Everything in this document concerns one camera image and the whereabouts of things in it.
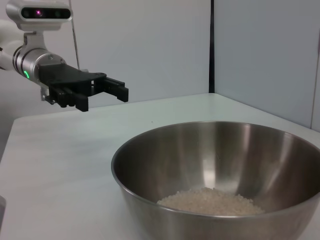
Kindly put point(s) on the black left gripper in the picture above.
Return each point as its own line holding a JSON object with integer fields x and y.
{"x": 65, "y": 75}

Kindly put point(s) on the stainless steel bowl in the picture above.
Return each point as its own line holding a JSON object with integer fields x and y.
{"x": 225, "y": 155}

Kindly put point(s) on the white rice grains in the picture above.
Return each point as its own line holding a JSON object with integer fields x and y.
{"x": 210, "y": 201}

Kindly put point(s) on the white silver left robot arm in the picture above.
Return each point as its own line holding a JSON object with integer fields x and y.
{"x": 27, "y": 60}

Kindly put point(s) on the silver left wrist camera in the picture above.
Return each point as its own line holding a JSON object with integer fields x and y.
{"x": 40, "y": 12}

